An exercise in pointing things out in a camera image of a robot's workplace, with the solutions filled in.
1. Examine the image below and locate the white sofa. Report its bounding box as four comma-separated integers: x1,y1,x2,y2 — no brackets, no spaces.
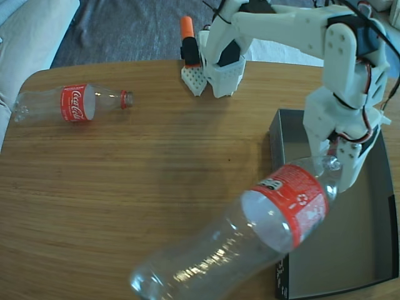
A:
0,0,81,148

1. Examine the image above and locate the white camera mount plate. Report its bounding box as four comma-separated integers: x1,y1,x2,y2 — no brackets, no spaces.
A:
373,107,392,126

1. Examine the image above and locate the clear bottle Coca-Cola script label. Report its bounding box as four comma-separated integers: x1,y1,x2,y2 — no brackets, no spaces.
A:
12,82,135,123

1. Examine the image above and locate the clear bottle red printed label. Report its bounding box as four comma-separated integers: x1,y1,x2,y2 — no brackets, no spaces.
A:
129,154,341,300

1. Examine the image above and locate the grey cardboard box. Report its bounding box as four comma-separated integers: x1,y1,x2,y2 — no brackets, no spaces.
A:
269,108,400,300

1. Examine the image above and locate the white rug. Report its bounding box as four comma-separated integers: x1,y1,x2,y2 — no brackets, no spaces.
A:
249,39,326,67

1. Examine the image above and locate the black cable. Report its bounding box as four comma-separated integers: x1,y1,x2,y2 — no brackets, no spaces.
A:
340,0,400,110

